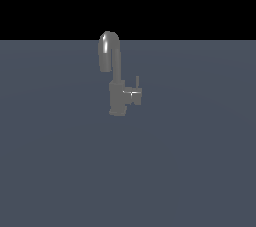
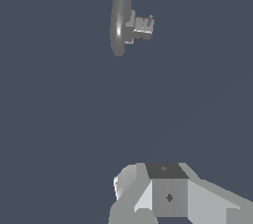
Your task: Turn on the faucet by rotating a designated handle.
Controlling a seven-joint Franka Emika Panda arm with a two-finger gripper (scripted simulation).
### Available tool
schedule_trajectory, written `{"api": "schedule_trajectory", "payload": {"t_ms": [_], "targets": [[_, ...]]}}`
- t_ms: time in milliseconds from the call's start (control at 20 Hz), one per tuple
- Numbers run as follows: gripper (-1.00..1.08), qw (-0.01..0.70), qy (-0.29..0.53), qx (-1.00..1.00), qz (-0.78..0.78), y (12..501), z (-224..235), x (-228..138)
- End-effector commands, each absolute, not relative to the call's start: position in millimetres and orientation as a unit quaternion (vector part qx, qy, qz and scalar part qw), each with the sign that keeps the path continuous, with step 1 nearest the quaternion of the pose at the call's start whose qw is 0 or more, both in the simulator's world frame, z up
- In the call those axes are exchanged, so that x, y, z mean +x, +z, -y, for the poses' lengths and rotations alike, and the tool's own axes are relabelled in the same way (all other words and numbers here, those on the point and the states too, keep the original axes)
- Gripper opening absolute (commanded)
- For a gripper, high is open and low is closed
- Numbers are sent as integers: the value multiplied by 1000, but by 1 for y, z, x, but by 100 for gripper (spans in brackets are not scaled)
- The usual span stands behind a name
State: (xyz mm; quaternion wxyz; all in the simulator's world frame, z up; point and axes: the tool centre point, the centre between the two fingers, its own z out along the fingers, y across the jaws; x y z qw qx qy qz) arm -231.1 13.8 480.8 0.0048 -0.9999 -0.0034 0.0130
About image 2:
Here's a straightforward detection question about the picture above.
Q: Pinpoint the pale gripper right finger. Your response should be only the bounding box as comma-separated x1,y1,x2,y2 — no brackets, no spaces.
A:
133,162,253,224

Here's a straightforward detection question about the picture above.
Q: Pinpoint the grey faucet handle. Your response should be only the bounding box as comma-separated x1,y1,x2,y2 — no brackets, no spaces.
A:
124,9,156,45

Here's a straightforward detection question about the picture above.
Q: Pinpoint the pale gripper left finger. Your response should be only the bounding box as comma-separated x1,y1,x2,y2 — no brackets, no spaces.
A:
108,163,158,224

